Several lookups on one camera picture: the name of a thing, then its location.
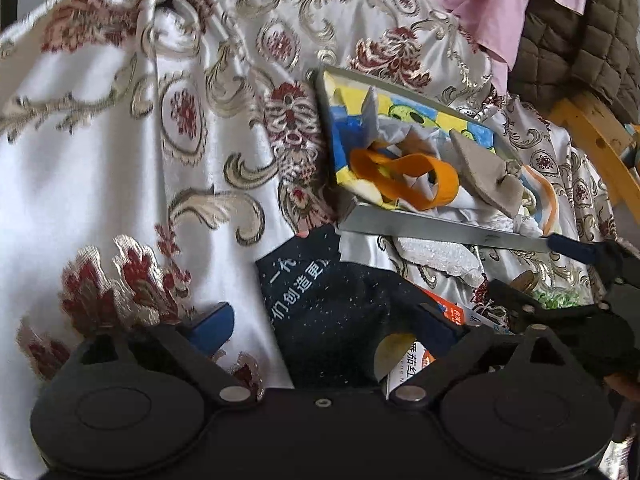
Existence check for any orange tape loop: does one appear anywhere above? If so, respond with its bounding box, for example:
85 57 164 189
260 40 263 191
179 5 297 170
349 147 461 212

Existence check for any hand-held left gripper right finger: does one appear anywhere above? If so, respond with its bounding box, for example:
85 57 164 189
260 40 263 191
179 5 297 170
387 302 583 403

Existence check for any bag of green paper stars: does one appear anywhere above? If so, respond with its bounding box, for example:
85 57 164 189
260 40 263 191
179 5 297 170
530 285 596 311

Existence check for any grey felt pouch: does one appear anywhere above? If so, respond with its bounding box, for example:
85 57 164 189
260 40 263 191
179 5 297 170
360 85 383 146

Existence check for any striped cloth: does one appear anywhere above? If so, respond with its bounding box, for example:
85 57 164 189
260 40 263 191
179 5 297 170
515 165 561 238

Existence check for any olive quilted jacket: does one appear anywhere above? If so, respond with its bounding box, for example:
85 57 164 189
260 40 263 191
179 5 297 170
507 0 640 126

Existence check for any beige felt piece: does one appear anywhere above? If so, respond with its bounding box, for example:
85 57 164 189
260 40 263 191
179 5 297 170
447 127 523 218

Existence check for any grey box with colourful lining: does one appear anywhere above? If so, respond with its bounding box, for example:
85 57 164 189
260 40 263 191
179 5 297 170
312 65 556 253

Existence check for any crumpled grey plastic wrap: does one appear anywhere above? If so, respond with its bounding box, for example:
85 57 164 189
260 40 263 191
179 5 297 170
380 120 501 223

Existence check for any floral satin blanket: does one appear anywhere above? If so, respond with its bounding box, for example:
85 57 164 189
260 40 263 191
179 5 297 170
0 0 621 480

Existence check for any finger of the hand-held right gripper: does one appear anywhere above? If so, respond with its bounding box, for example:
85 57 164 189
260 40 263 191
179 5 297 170
545 237 640 286
487 280 608 331

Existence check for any teal patterned cloth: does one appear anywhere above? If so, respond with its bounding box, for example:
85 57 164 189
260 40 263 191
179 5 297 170
622 125 640 171

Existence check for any white towel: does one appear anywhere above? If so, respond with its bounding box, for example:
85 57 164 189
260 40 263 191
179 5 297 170
392 210 543 286

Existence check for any pink cloth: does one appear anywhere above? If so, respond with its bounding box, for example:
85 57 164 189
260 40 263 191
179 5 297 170
127 0 593 96

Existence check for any red and white snack packet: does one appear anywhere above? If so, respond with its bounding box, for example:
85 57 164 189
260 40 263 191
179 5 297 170
372 287 506 401

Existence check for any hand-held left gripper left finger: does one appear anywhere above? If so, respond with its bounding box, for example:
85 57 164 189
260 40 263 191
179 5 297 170
65 301 263 406

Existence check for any black printed cloth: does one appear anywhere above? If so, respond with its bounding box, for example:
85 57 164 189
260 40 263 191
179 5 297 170
255 225 471 391

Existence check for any yellow wooden bed rail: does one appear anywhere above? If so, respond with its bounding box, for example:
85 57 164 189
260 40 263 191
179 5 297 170
545 95 640 211

